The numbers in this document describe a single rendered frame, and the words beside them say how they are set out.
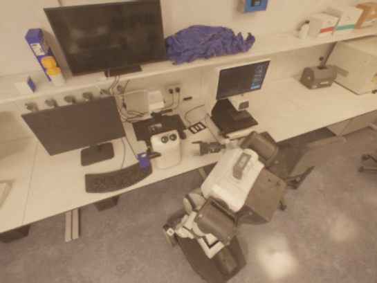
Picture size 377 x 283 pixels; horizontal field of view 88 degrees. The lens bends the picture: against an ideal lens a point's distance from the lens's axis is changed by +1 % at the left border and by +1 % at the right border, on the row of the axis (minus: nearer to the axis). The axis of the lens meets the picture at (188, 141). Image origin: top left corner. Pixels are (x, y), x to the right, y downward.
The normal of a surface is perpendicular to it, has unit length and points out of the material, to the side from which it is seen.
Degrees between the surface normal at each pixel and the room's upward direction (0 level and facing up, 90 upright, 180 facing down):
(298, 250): 0
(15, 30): 90
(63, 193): 0
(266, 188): 17
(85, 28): 86
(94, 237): 0
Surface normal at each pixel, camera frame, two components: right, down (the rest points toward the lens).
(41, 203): 0.00, -0.69
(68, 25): 0.37, 0.63
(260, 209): 0.15, -0.48
